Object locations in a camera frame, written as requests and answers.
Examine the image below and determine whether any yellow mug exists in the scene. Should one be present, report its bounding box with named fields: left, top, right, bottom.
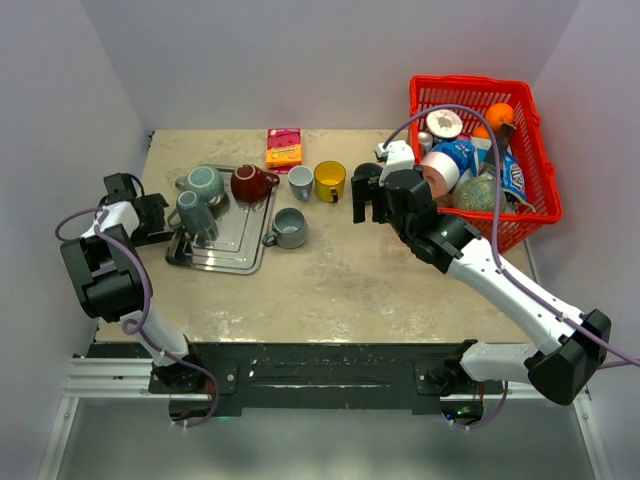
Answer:
left=314, top=161, right=346, bottom=204

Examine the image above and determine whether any small light grey mug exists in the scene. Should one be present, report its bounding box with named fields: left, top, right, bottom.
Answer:
left=288, top=165, right=314, bottom=202

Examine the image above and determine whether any grey round mug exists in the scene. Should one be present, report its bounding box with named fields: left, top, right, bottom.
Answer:
left=261, top=207, right=308, bottom=249

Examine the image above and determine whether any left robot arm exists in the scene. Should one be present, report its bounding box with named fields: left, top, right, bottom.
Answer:
left=54, top=173, right=207, bottom=393

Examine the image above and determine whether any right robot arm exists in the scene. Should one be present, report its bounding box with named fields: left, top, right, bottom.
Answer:
left=351, top=163, right=611, bottom=405

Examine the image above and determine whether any blue-grey square mug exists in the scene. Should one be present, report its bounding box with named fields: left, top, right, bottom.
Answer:
left=167, top=190, right=218, bottom=239

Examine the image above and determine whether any teal round mug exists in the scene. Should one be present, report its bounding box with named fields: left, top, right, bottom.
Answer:
left=174, top=165, right=225, bottom=205

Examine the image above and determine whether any dark red mug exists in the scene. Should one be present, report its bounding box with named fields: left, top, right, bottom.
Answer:
left=230, top=164, right=280, bottom=204

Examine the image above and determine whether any silver can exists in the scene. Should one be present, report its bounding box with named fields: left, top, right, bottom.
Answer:
left=418, top=131, right=434, bottom=158

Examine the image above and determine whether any green netted melon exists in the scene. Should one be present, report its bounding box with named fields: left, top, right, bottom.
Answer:
left=452, top=175, right=507, bottom=212

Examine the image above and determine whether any blue white package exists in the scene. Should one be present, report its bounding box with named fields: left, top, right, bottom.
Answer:
left=432, top=140, right=488, bottom=177

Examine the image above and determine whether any white tape roll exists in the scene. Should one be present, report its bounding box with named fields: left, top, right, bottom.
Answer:
left=426, top=109, right=463, bottom=141

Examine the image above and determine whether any pink orange candy box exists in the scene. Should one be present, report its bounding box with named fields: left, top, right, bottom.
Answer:
left=265, top=128, right=302, bottom=170

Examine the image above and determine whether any metal tray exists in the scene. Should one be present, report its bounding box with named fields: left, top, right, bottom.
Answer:
left=166, top=165, right=277, bottom=275

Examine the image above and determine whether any orange fruit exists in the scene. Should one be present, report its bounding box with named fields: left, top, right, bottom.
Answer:
left=484, top=103, right=515, bottom=132
left=472, top=125, right=491, bottom=139

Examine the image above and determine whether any blue snack bag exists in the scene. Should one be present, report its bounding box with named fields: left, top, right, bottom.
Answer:
left=501, top=152, right=527, bottom=203

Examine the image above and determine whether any red plastic basket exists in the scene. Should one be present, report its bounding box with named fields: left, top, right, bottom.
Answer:
left=409, top=75, right=563, bottom=253

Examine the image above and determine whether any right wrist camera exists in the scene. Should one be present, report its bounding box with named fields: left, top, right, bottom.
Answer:
left=375, top=140, right=415, bottom=183

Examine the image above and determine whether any brown handled tool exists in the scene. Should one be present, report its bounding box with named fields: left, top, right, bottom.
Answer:
left=479, top=124, right=517, bottom=178

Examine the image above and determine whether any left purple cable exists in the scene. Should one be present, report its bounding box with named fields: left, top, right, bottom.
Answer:
left=54, top=207, right=222, bottom=429

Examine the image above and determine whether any purple cable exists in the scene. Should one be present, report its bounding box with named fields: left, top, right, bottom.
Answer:
left=384, top=103, right=640, bottom=431
left=54, top=207, right=222, bottom=429

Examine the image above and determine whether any aluminium frame rail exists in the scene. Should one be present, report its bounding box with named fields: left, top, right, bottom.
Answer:
left=38, top=357, right=613, bottom=479

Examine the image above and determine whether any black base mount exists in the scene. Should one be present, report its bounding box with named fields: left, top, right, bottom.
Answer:
left=87, top=342, right=520, bottom=421

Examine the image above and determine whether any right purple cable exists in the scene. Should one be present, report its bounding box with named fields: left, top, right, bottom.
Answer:
left=384, top=103, right=640, bottom=431

